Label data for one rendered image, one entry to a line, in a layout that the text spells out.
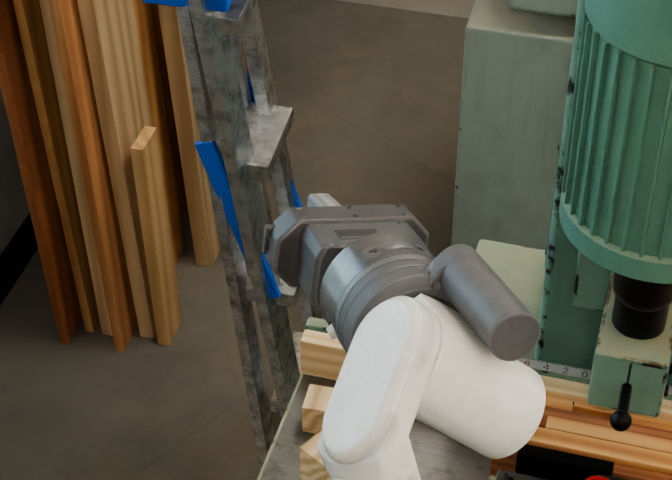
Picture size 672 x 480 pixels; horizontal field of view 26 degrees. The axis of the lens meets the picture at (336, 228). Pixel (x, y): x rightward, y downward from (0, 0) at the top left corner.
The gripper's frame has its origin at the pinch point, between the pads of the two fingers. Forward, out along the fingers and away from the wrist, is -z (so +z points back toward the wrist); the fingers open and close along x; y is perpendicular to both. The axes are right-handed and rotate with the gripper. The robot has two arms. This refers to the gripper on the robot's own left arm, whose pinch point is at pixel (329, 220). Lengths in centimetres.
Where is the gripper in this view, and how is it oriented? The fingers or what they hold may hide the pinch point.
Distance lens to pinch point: 111.9
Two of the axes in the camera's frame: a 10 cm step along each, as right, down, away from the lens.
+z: 3.2, 4.3, -8.4
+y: 1.2, -9.0, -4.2
